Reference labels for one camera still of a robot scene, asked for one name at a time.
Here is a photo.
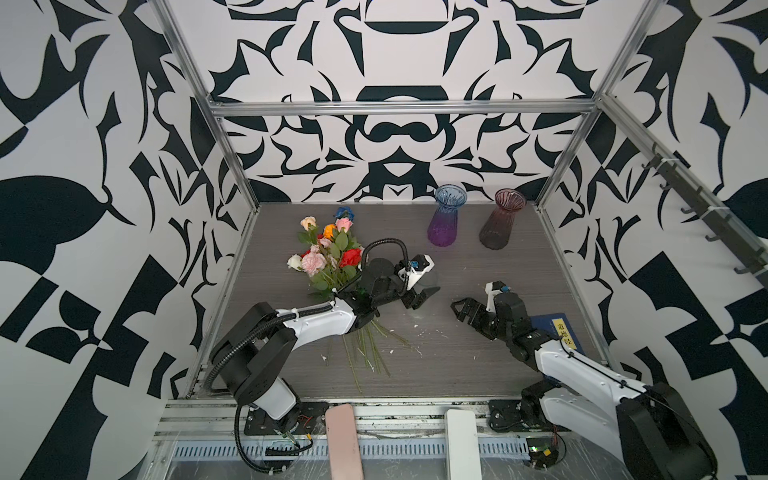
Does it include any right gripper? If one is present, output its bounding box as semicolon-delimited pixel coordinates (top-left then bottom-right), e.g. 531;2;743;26
451;297;514;345

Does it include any pink rose stem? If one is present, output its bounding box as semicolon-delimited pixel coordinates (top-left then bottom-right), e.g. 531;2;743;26
334;219;362;268

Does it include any cream peach rose stem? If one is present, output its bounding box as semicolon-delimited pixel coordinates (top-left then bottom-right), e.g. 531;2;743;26
299;216;327;276

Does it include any clear glass vase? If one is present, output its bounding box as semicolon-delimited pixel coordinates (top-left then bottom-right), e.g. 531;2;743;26
414;255;440;293

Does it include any blue rose stem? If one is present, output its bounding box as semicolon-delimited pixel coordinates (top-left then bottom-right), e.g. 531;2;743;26
335;206;354;221

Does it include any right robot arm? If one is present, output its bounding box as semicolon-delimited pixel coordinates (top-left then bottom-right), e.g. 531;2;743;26
451;283;718;479

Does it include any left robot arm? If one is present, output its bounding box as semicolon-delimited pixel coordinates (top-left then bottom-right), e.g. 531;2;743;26
201;238;439;438

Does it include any blue purple glass vase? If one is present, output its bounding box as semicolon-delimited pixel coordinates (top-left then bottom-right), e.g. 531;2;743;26
427;184;467;247

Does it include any dark pink glass vase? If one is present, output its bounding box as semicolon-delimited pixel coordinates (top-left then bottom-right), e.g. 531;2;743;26
479;188;527;250

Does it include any red rose stem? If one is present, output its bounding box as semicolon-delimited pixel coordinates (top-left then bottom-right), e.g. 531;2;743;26
336;238;412;333

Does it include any blue book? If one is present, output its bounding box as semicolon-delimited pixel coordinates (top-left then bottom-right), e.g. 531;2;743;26
531;313;584;354

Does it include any pink spray roses bunch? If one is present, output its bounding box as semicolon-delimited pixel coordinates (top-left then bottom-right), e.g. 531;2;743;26
287;232;392;394

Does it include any orange rose stem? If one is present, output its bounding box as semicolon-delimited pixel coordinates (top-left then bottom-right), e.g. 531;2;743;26
323;224;338;240

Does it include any small circuit board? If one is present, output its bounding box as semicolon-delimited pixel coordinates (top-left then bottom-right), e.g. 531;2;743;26
524;435;567;470

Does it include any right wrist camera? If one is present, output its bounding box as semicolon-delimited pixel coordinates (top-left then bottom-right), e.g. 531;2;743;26
485;281;510;313

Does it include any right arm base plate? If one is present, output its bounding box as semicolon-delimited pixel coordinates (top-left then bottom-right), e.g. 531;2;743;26
488;399;551;433

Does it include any white pad on rail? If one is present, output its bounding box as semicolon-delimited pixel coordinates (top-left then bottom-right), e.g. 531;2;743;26
445;409;482;480

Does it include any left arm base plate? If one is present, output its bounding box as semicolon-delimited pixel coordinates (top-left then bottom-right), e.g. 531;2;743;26
244;401;330;436

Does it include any pink pad on rail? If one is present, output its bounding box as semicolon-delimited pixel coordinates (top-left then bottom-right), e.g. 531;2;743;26
325;404;364;480

